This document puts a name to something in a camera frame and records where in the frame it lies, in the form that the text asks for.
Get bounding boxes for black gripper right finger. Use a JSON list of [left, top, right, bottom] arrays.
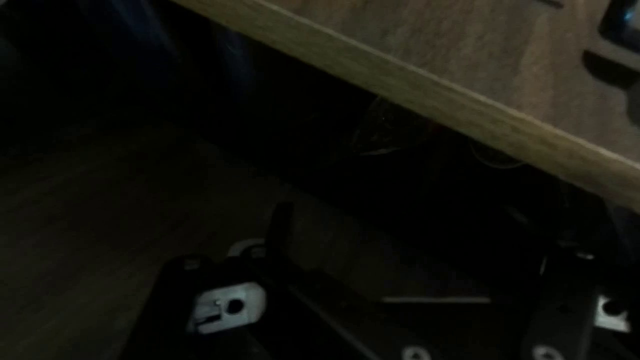
[[507, 208, 600, 360]]

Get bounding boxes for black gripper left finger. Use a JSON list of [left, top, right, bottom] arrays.
[[264, 202, 388, 360]]

